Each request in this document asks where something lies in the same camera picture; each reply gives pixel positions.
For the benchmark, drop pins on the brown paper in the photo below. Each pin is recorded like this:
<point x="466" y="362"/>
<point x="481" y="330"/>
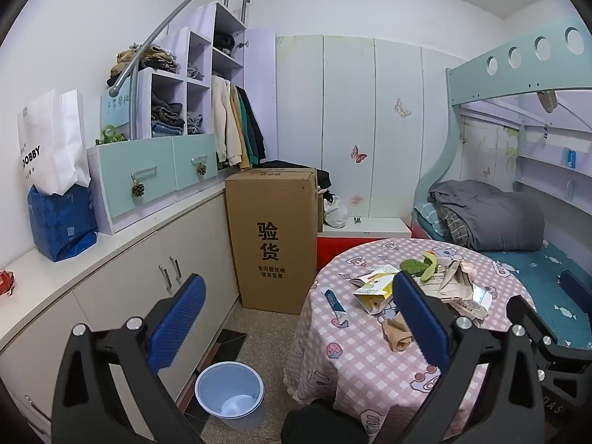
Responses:
<point x="397" y="333"/>

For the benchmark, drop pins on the brown cloth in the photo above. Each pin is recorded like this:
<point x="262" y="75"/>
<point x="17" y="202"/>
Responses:
<point x="548" y="101"/>

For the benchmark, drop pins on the teal printed bedsheet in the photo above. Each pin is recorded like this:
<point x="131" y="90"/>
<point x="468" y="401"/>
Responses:
<point x="522" y="268"/>

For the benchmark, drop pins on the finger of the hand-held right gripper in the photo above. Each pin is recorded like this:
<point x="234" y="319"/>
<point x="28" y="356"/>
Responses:
<point x="529" y="321"/>
<point x="578" y="289"/>

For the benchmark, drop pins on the green plant ornament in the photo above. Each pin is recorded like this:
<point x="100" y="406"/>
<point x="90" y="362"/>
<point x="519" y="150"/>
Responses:
<point x="108" y="135"/>

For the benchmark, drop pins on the black hanging coat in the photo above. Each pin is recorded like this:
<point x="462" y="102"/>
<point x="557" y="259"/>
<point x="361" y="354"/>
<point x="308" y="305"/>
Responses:
<point x="256" y="120"/>

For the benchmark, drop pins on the large cardboard box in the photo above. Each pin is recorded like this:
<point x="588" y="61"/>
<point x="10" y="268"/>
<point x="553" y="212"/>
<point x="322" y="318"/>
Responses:
<point x="273" y="240"/>

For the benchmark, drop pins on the white wardrobe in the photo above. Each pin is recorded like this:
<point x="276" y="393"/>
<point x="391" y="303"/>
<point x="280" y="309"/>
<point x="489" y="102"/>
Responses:
<point x="347" y="101"/>

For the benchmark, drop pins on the white paper shopping bag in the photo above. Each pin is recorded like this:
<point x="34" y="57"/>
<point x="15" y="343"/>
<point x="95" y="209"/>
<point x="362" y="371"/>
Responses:
<point x="51" y="138"/>

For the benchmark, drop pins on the shiny foil wrapper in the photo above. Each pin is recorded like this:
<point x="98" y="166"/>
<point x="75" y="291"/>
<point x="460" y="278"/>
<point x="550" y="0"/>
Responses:
<point x="481" y="295"/>

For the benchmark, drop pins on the kraft paper bag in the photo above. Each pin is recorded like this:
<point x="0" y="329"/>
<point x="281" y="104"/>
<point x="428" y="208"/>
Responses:
<point x="451" y="282"/>

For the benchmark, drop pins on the green hanging garment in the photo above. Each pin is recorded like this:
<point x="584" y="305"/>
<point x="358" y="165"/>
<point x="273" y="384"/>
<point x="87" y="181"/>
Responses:
<point x="252" y="138"/>

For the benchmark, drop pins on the blue paper sign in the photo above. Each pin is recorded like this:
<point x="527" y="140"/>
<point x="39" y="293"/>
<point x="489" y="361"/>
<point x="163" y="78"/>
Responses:
<point x="118" y="106"/>

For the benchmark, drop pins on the plaid blanket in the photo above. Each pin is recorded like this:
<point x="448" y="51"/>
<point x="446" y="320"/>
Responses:
<point x="453" y="224"/>

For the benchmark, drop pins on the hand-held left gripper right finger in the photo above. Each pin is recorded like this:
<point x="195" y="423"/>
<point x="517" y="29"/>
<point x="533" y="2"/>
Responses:
<point x="418" y="323"/>

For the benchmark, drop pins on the black flat board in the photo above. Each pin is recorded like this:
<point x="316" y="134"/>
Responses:
<point x="229" y="340"/>

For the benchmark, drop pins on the teal bunk bed frame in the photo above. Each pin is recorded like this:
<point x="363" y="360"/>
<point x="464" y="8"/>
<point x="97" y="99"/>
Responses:
<point x="508" y="78"/>

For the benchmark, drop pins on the large teal drawer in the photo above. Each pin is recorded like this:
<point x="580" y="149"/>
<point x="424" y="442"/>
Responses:
<point x="138" y="166"/>

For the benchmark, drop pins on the red packet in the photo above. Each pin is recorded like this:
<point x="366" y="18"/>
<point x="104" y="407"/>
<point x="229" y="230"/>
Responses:
<point x="5" y="282"/>

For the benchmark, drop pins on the blue grey folded clothes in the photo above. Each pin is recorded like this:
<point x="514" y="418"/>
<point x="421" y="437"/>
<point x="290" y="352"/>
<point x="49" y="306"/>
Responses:
<point x="194" y="122"/>

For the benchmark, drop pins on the black folded clothes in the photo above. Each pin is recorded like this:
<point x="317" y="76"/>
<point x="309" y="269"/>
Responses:
<point x="224" y="42"/>

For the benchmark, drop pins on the stepped white cubby shelf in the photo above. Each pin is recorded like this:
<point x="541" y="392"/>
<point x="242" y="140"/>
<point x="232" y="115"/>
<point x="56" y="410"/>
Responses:
<point x="204" y="18"/>

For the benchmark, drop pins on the blue plastic package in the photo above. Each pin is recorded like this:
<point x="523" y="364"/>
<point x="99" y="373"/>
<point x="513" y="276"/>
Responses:
<point x="60" y="222"/>

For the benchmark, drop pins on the low beige cabinet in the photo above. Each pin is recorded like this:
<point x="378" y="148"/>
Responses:
<point x="115" y="286"/>

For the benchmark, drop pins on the black stool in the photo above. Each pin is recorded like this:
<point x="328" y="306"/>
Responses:
<point x="319" y="425"/>

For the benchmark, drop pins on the dark grey folded clothes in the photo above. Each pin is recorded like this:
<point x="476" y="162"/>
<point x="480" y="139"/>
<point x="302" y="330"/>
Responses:
<point x="169" y="108"/>

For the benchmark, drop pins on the grey duvet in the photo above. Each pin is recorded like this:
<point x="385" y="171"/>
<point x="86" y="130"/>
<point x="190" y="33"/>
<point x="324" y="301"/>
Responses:
<point x="490" y="212"/>

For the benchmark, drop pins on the small blue box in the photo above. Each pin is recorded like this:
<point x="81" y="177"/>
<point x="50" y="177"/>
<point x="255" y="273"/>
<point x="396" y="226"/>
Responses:
<point x="571" y="157"/>

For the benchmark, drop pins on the mustard hanging garment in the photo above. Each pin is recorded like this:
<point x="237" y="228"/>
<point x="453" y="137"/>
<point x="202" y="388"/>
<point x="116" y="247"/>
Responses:
<point x="240" y="143"/>

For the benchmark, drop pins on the small teal drawer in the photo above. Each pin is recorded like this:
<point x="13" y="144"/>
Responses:
<point x="194" y="152"/>

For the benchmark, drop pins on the pile of brown clothes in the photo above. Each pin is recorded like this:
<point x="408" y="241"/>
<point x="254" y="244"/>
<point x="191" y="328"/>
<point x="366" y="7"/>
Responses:
<point x="148" y="58"/>

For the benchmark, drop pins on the pale pink butterfly sticker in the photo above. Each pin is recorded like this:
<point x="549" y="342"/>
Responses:
<point x="356" y="200"/>

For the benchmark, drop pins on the white teal small packet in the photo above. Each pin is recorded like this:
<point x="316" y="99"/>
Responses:
<point x="334" y="305"/>

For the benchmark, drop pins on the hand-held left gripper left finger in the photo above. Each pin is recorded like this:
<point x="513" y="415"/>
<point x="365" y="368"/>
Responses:
<point x="178" y="323"/>

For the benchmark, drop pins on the folded blue jeans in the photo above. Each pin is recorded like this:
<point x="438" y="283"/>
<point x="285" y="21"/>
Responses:
<point x="166" y="128"/>

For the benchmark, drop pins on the cream butterfly sticker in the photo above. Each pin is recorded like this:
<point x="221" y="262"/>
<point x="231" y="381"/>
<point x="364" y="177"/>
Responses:
<point x="403" y="110"/>

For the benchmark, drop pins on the grey metal handrail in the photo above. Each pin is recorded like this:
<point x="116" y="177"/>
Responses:
<point x="134" y="101"/>

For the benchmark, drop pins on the blue plastic bin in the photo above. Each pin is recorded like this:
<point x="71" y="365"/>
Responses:
<point x="226" y="384"/>

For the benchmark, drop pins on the yellow white snack packet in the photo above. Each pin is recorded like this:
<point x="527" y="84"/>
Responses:
<point x="372" y="303"/>

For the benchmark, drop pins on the pine cone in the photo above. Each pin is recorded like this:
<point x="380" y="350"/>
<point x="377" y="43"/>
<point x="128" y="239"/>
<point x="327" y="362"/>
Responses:
<point x="138" y="190"/>
<point x="201" y="169"/>

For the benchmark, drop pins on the white printed packet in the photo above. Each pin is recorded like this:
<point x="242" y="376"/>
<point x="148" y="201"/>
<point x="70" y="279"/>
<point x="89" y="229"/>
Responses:
<point x="370" y="275"/>

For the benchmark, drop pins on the cream hanging jacket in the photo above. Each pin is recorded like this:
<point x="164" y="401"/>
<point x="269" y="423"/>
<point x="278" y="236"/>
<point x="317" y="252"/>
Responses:
<point x="224" y="120"/>

